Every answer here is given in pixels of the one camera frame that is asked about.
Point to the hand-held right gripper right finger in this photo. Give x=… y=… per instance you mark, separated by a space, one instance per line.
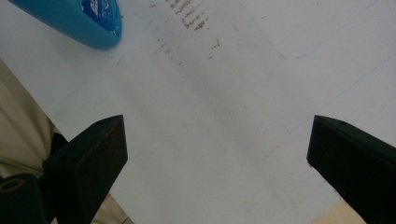
x=358 y=168

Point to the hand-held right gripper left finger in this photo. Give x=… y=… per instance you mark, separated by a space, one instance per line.
x=87 y=161

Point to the blue rounded plastic bottle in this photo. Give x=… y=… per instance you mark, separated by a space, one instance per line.
x=68 y=21

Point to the white table mat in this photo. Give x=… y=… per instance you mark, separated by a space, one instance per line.
x=202 y=109

